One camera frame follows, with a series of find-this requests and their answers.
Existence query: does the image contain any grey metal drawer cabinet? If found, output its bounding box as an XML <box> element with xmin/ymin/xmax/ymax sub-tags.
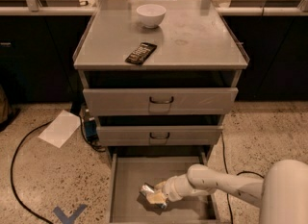
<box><xmin>72</xmin><ymin>0</ymin><xmax>250</xmax><ymax>224</ymax></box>

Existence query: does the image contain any black drawer handle middle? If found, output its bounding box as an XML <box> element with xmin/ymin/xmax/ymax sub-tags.
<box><xmin>149</xmin><ymin>132</ymin><xmax>170</xmax><ymax>139</ymax></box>

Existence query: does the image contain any grey middle drawer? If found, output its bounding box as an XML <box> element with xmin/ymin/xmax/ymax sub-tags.
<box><xmin>97</xmin><ymin>125</ymin><xmax>222</xmax><ymax>146</ymax></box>

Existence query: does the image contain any black drawer handle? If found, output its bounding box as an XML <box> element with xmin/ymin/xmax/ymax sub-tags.
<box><xmin>149</xmin><ymin>132</ymin><xmax>170</xmax><ymax>139</ymax></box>
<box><xmin>149</xmin><ymin>96</ymin><xmax>174</xmax><ymax>105</ymax></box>

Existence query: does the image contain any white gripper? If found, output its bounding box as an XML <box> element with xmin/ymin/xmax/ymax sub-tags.
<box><xmin>146</xmin><ymin>176</ymin><xmax>183</xmax><ymax>205</ymax></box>

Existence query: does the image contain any dark counter with rail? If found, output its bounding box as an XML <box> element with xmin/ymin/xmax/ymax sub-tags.
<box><xmin>0</xmin><ymin>0</ymin><xmax>308</xmax><ymax>103</ymax></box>

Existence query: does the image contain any white ceramic bowl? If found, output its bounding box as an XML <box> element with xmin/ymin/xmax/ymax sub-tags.
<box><xmin>136</xmin><ymin>4</ymin><xmax>167</xmax><ymax>28</ymax></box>

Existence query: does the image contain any white paper sheet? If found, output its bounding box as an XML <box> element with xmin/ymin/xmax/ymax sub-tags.
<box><xmin>38</xmin><ymin>110</ymin><xmax>80</xmax><ymax>148</ymax></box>

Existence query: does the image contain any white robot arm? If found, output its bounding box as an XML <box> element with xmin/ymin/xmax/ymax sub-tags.
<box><xmin>145</xmin><ymin>160</ymin><xmax>308</xmax><ymax>224</ymax></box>

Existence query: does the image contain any black cable right floor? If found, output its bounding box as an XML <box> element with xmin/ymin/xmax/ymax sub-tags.
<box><xmin>220</xmin><ymin>133</ymin><xmax>266</xmax><ymax>224</ymax></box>

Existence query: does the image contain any black snack bar packet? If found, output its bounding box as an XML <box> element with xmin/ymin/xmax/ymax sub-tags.
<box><xmin>125</xmin><ymin>42</ymin><xmax>157</xmax><ymax>65</ymax></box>

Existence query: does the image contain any black drawer handle top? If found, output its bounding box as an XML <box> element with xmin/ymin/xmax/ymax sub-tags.
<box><xmin>149</xmin><ymin>96</ymin><xmax>174</xmax><ymax>105</ymax></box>

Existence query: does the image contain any blue tape floor marker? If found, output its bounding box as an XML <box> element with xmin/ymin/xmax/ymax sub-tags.
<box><xmin>52</xmin><ymin>203</ymin><xmax>89</xmax><ymax>224</ymax></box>

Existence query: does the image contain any blue power box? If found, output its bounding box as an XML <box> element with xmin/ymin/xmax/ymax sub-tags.
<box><xmin>84</xmin><ymin>117</ymin><xmax>98</xmax><ymax>142</ymax></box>

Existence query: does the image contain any grey open bottom drawer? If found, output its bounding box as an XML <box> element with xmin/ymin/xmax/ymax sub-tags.
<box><xmin>106</xmin><ymin>154</ymin><xmax>219</xmax><ymax>224</ymax></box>

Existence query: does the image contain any grey top drawer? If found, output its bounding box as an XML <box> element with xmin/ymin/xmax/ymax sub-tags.
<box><xmin>83</xmin><ymin>87</ymin><xmax>238</xmax><ymax>116</ymax></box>

